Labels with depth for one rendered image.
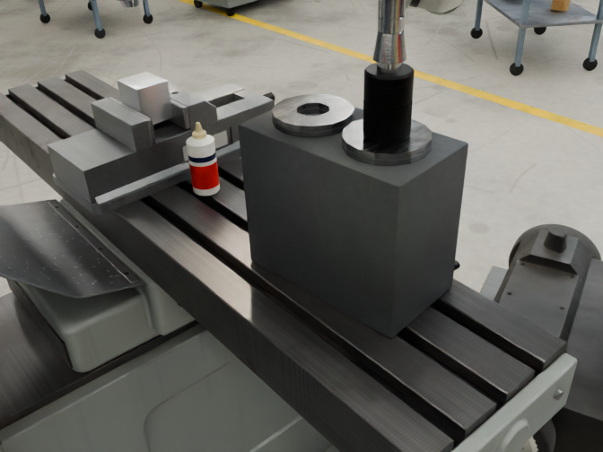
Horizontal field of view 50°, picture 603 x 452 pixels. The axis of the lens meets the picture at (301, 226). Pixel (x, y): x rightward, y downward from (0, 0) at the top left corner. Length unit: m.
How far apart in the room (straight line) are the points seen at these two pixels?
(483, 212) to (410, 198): 2.13
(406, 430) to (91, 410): 0.55
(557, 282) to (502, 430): 0.78
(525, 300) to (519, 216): 1.42
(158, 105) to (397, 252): 0.50
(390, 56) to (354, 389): 0.32
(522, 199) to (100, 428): 2.16
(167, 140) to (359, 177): 0.44
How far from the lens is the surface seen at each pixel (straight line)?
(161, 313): 0.96
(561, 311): 1.33
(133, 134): 0.95
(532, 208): 2.80
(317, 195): 0.66
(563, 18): 4.29
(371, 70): 0.62
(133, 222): 0.92
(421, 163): 0.63
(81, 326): 0.95
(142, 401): 1.07
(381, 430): 0.61
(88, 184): 0.95
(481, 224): 2.65
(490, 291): 1.65
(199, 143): 0.92
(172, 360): 1.05
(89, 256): 1.00
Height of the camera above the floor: 1.41
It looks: 33 degrees down
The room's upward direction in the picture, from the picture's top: 2 degrees counter-clockwise
